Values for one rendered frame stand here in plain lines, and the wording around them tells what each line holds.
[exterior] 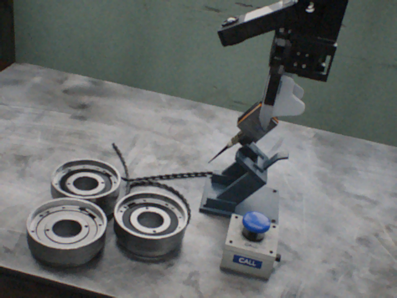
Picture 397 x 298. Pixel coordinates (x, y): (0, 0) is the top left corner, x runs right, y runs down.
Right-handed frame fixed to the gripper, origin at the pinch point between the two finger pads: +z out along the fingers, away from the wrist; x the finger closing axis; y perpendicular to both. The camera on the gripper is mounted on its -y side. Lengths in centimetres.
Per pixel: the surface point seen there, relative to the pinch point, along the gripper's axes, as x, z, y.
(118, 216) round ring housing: -14.1, 13.3, -17.5
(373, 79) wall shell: 145, 43, 51
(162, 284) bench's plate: -22.1, 16.2, -8.8
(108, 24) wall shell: 151, 44, -68
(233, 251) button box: -16.8, 12.7, -0.5
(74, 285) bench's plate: -25.5, 16.2, -19.6
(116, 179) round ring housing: -5.6, 13.1, -20.2
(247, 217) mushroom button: -13.7, 8.8, 0.5
